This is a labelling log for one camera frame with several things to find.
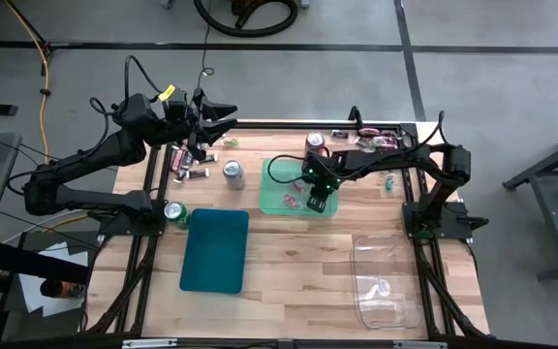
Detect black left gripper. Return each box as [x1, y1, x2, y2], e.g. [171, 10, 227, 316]
[162, 88, 239, 162]

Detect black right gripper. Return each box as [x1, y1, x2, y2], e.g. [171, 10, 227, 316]
[300, 152, 343, 214]

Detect clear plastic basket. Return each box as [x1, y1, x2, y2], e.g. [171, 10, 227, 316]
[350, 234, 425, 331]

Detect translucent green plastic basket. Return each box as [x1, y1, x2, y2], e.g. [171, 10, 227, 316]
[258, 158, 339, 218]

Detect silver soda can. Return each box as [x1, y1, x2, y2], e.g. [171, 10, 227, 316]
[222, 159, 247, 191]

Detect red soda can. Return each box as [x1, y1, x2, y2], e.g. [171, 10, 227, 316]
[304, 131, 326, 157]

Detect green soda can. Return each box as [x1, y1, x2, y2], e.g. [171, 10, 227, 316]
[163, 201, 192, 230]

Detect dark blue plastic basket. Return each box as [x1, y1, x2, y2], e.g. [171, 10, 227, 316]
[179, 207, 250, 295]

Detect vacuum cleaner body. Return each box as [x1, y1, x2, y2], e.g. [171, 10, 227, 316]
[230, 0, 262, 16]

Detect black stand leg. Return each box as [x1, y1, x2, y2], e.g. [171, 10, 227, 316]
[5, 0, 55, 54]

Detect dark bottle with orange end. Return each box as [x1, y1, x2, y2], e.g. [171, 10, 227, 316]
[40, 279, 87, 301]

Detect black slanted bar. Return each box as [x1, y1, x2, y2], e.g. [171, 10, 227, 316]
[0, 238, 91, 286]

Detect dark metal stand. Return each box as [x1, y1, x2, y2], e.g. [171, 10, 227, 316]
[501, 123, 558, 282]

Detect white paper sheets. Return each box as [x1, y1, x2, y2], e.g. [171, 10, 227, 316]
[16, 240, 90, 317]

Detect thin black floor cable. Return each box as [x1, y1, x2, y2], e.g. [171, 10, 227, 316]
[184, 21, 216, 106]

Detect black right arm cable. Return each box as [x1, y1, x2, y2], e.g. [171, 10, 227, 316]
[265, 153, 309, 186]

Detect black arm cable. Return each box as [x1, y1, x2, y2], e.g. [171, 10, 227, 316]
[265, 153, 309, 186]
[122, 54, 165, 102]

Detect black metal table frame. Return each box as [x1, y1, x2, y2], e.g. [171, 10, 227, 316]
[83, 118, 492, 340]

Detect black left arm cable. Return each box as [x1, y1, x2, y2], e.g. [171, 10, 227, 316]
[122, 54, 165, 102]

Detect black vacuum hose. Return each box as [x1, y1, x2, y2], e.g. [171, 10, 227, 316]
[193, 0, 299, 39]

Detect yellow extension cable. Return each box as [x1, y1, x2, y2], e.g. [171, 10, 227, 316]
[5, 0, 51, 166]

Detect silver metal bracket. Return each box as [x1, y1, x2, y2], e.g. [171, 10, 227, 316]
[121, 338, 179, 349]
[391, 340, 449, 349]

